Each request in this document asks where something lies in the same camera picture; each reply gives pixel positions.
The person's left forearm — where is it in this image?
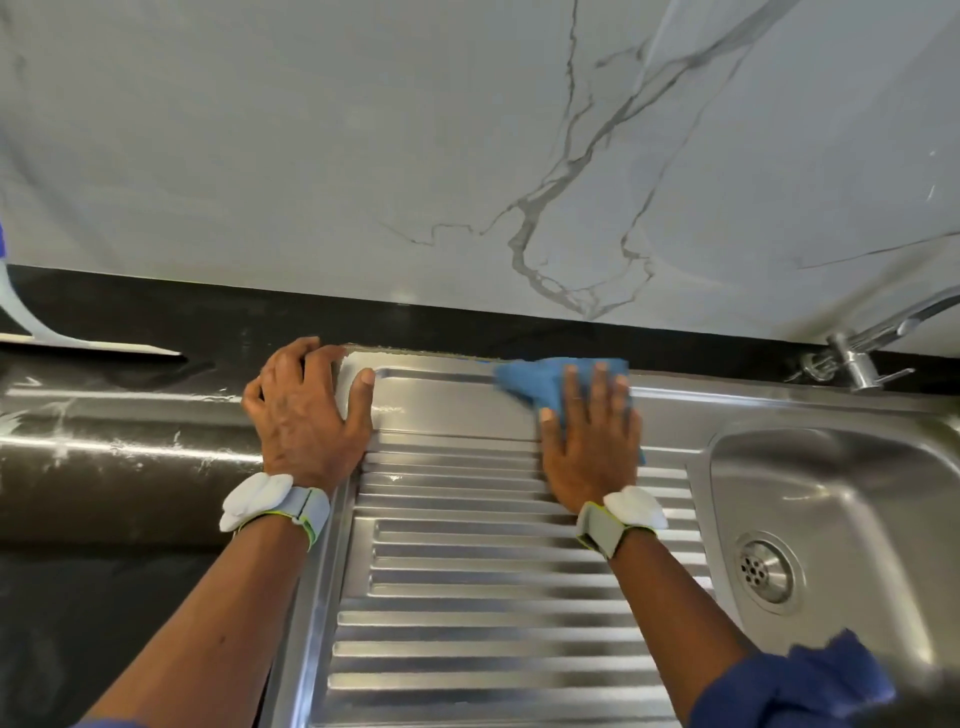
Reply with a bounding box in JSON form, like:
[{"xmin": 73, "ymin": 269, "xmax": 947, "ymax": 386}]
[{"xmin": 82, "ymin": 517, "xmax": 309, "ymax": 728}]

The person's left hand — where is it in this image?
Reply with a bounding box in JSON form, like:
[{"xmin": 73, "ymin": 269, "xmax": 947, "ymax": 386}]
[{"xmin": 241, "ymin": 334, "xmax": 378, "ymax": 497}]

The stainless steel sink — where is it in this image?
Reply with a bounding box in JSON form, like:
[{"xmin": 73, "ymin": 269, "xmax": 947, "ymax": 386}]
[{"xmin": 255, "ymin": 348, "xmax": 960, "ymax": 728}]

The blue cloth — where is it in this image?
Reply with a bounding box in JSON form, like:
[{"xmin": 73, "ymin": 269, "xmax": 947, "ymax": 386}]
[{"xmin": 493, "ymin": 355, "xmax": 650, "ymax": 467}]

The person's right forearm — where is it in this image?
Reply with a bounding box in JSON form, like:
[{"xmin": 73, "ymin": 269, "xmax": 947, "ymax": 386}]
[{"xmin": 607, "ymin": 528, "xmax": 759, "ymax": 725}]

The chrome faucet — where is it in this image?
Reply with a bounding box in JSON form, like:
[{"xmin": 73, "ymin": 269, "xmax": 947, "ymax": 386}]
[{"xmin": 798, "ymin": 285, "xmax": 960, "ymax": 395}]

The white left wrist tracker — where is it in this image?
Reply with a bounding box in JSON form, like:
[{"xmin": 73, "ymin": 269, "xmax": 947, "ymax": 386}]
[{"xmin": 217, "ymin": 471, "xmax": 335, "ymax": 552}]

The metal drain strainer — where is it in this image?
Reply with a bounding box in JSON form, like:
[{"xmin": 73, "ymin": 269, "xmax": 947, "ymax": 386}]
[{"xmin": 733, "ymin": 532, "xmax": 804, "ymax": 614}]

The person's right hand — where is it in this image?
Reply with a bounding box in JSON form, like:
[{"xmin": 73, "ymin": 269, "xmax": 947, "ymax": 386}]
[{"xmin": 538, "ymin": 360, "xmax": 644, "ymax": 515}]

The blue white squeegee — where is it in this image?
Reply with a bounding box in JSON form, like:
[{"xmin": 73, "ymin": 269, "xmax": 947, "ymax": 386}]
[{"xmin": 0, "ymin": 225, "xmax": 185, "ymax": 360}]

